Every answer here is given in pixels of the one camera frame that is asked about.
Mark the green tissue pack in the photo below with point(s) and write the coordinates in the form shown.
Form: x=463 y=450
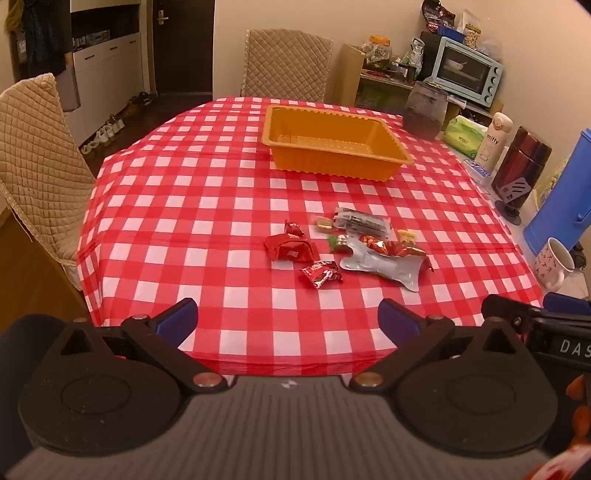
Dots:
x=466 y=136

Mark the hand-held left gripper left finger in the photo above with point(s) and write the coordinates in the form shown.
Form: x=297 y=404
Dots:
x=178 y=319

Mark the clear dark seaweed packet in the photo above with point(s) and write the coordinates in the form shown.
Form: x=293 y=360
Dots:
x=362 y=221

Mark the dark hanging coat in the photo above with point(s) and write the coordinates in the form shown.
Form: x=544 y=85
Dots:
x=44 y=37

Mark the beige quilted chair back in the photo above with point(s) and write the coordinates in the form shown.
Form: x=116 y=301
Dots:
x=286 y=64

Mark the row of shoes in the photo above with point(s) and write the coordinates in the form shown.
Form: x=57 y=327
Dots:
x=111 y=127

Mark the blue plastic container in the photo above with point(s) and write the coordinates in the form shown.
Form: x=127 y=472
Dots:
x=561 y=203

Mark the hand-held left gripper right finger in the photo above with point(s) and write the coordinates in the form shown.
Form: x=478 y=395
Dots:
x=397 y=319

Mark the sunflower print carton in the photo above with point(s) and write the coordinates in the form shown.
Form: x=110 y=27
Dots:
x=551 y=184

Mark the person's right hand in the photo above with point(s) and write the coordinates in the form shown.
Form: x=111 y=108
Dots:
x=581 y=387

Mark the red white printed clothing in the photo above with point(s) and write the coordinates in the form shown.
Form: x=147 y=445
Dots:
x=563 y=464

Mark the silver red snack pouch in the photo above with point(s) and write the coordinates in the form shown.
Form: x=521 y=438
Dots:
x=383 y=267

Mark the light blue toaster oven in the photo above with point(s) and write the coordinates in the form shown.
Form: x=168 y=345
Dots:
x=466 y=69

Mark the small yellow snack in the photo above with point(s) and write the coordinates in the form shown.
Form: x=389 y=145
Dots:
x=407 y=235

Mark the dark snack bags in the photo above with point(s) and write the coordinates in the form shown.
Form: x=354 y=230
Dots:
x=436 y=14

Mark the beige quilted chair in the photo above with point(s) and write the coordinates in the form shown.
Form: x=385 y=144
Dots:
x=286 y=64
x=37 y=152

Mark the white patterned mug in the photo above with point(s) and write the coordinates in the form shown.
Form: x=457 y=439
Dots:
x=551 y=265

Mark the brown thermos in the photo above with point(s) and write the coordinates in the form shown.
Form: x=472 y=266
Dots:
x=519 y=157

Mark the green red candy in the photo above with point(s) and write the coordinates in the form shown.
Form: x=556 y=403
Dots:
x=339 y=242

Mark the white cabinet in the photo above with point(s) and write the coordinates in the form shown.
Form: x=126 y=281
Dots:
x=106 y=69

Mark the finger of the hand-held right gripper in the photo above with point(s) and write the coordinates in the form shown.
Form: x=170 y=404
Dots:
x=565 y=302
x=503 y=309

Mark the dark glass jar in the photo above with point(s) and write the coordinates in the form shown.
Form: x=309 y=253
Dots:
x=425 y=115

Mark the white drink bottle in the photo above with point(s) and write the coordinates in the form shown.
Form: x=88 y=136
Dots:
x=491 y=143

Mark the grey phone stand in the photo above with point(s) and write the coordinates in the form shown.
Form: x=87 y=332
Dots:
x=515 y=187

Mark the wooden shelf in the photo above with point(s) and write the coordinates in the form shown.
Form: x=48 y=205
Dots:
x=351 y=69

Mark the small red candy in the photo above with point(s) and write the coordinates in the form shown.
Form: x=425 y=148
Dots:
x=293 y=229

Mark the dark door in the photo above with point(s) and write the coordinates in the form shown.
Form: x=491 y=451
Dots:
x=184 y=46

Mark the clear jar of nuts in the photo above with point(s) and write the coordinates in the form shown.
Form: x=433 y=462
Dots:
x=472 y=30

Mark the red snack packet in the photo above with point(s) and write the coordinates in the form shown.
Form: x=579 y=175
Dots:
x=288 y=248

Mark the plastic jar orange lid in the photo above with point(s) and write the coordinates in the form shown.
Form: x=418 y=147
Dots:
x=376 y=53

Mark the printed red candy packet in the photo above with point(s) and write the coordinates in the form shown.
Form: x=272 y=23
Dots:
x=321 y=273

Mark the blue white small box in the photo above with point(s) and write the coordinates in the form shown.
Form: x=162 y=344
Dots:
x=478 y=168

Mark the yellow plastic tray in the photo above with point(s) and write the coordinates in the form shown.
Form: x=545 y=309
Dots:
x=332 y=157

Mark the red white checkered tablecloth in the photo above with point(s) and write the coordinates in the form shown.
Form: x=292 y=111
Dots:
x=207 y=184

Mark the green white bag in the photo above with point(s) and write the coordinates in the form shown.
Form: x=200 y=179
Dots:
x=414 y=57

